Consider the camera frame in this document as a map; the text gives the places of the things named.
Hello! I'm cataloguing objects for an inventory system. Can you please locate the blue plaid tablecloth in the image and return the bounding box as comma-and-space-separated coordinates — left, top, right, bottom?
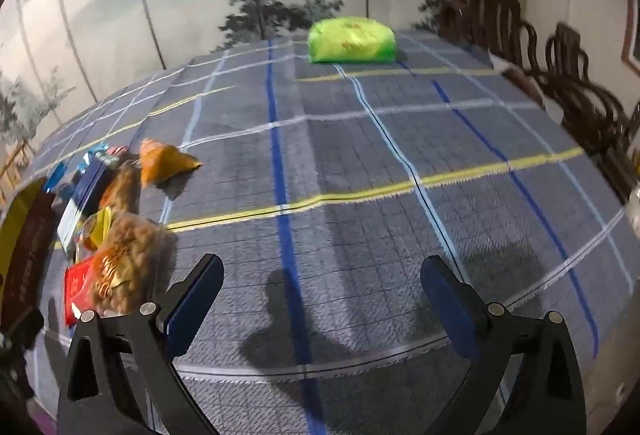
0, 31, 628, 435

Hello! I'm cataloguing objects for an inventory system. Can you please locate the clear bag of brown snacks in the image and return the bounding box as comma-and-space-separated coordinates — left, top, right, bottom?
99, 160, 141, 216

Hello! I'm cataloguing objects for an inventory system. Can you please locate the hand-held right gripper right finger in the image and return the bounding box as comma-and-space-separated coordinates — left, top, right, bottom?
420, 256, 587, 435

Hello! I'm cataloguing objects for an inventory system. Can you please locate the green packet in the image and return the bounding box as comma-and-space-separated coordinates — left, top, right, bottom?
306, 17, 397, 64

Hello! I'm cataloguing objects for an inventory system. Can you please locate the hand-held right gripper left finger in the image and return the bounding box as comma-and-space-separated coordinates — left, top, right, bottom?
57, 253, 225, 435

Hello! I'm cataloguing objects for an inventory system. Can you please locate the framed wall picture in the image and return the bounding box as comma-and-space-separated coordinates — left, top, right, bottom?
621, 0, 640, 76

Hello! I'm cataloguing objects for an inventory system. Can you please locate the light blue candy wrapper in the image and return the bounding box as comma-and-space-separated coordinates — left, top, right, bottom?
75, 144, 110, 173
44, 161, 67, 194

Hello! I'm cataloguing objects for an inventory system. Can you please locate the orange snack packet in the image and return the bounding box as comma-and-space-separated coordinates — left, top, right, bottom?
139, 138, 202, 189

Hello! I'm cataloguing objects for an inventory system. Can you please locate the yellow snack packet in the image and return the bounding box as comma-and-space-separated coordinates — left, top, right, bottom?
82, 209, 113, 251

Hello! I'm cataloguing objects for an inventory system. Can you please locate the red snack packet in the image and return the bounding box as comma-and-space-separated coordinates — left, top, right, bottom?
64, 260, 103, 327

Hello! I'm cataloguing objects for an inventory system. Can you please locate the dark carved wooden chair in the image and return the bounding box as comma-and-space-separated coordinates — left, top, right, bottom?
502, 22, 631, 156
595, 100, 640, 206
437, 0, 538, 66

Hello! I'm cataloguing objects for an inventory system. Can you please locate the gold tin tray red rim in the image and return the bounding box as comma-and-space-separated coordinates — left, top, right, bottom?
0, 179, 57, 316

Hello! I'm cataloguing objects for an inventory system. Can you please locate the light wooden chair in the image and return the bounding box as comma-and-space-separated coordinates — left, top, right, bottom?
0, 140, 32, 196

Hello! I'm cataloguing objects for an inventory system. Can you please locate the clear bag of peanuts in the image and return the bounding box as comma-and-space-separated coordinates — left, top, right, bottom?
82, 210, 173, 316

